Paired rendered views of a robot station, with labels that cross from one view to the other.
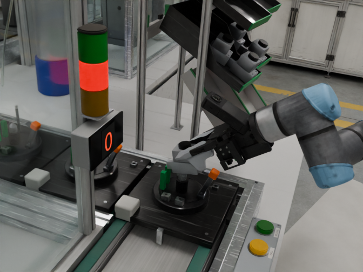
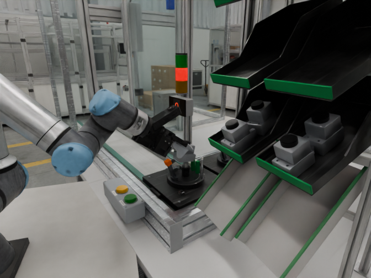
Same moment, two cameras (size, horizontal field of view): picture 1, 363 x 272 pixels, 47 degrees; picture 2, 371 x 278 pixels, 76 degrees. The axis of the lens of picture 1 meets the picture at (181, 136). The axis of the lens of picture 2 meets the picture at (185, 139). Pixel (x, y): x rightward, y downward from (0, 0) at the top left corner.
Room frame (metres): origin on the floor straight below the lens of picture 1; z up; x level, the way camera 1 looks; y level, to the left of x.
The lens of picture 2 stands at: (1.28, -0.65, 1.41)
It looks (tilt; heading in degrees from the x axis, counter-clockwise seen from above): 20 degrees down; 125
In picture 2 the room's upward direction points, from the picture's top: straight up
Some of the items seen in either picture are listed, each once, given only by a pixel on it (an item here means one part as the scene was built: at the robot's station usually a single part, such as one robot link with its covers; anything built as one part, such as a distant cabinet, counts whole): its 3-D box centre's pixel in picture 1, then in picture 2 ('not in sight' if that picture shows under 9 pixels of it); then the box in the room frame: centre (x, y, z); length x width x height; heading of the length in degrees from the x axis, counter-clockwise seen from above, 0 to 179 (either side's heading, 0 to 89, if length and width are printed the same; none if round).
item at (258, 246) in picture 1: (258, 248); (122, 190); (0.68, -0.19, 0.96); 0.04 x 0.04 x 0.02
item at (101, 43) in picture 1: (93, 45); (181, 61); (0.69, 0.16, 1.38); 0.05 x 0.05 x 0.05
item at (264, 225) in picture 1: (264, 228); (130, 199); (0.75, -0.21, 0.96); 0.04 x 0.04 x 0.02
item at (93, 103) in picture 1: (94, 99); (181, 86); (0.69, 0.16, 1.28); 0.05 x 0.05 x 0.05
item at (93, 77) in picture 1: (93, 73); (181, 74); (0.69, 0.16, 1.33); 0.05 x 0.05 x 0.05
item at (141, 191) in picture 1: (180, 199); (185, 181); (0.83, -0.01, 0.96); 0.24 x 0.24 x 0.02; 71
